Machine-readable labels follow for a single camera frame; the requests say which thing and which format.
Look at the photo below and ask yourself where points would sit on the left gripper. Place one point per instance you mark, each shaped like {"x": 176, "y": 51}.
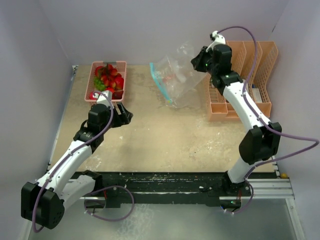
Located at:
{"x": 123, "y": 118}

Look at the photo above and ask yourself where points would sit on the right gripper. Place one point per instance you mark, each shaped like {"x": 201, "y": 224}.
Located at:
{"x": 197, "y": 62}

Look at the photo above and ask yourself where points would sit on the blue zip bag small fruits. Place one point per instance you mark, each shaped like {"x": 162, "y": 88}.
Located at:
{"x": 178, "y": 63}

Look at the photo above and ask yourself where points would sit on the dark red fake fig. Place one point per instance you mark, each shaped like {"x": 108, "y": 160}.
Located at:
{"x": 118, "y": 95}

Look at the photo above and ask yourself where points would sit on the green fake grape bunch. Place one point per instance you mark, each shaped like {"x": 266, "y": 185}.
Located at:
{"x": 99, "y": 84}

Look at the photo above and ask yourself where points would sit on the orange zip bag with apples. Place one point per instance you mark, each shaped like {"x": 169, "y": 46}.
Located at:
{"x": 181, "y": 94}

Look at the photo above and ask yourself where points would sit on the bunch of small red fruits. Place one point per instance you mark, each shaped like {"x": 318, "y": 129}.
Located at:
{"x": 107, "y": 74}

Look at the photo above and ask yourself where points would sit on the pink perforated plastic basket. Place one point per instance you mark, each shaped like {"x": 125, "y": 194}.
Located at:
{"x": 121, "y": 66}

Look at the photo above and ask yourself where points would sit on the large pink red apple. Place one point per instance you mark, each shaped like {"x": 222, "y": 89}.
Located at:
{"x": 93, "y": 95}

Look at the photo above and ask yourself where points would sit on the dark red fake apple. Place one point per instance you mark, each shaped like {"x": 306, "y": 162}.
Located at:
{"x": 110, "y": 89}

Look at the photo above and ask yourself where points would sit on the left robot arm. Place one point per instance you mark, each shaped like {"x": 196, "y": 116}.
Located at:
{"x": 45, "y": 201}

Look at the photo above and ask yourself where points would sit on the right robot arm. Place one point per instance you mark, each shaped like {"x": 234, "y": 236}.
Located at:
{"x": 260, "y": 143}

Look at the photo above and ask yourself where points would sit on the orange desk file organizer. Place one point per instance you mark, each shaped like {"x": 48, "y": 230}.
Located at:
{"x": 218, "y": 109}

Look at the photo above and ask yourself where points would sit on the white box in organizer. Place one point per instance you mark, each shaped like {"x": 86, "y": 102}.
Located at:
{"x": 257, "y": 95}

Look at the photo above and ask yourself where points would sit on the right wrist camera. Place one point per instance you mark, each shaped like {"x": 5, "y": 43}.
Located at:
{"x": 217, "y": 39}

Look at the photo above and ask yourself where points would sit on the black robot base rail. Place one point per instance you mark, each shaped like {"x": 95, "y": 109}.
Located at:
{"x": 187, "y": 188}

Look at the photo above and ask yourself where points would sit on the aluminium frame rail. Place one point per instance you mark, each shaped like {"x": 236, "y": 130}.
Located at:
{"x": 273, "y": 187}

